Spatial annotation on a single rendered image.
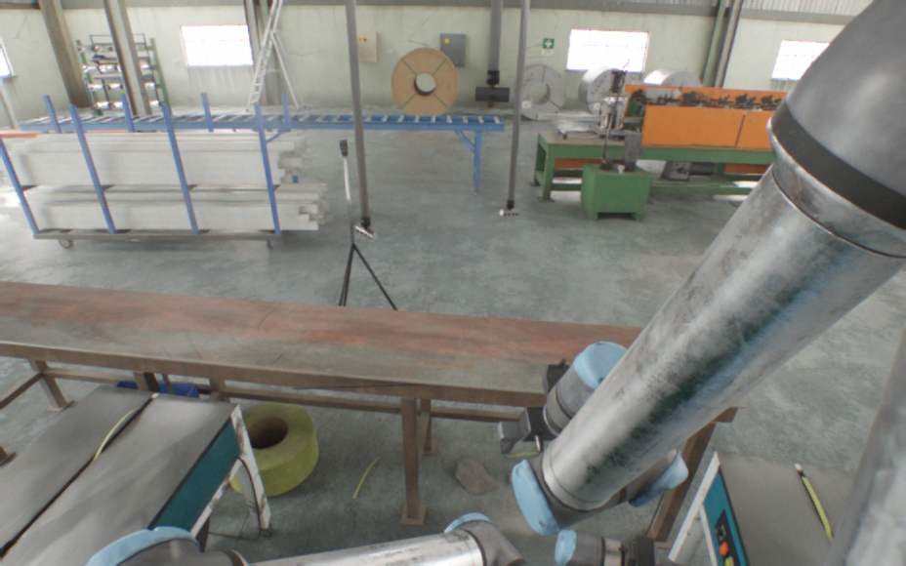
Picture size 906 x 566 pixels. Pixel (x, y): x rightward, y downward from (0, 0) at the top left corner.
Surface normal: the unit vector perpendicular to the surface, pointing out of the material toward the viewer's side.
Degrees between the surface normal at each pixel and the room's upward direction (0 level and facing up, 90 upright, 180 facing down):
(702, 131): 90
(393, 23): 90
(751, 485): 0
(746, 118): 90
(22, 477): 0
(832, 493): 0
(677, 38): 90
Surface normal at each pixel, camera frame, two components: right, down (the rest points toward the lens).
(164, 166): 0.01, 0.48
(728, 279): -0.95, 0.09
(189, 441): 0.02, -0.88
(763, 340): -0.35, 0.66
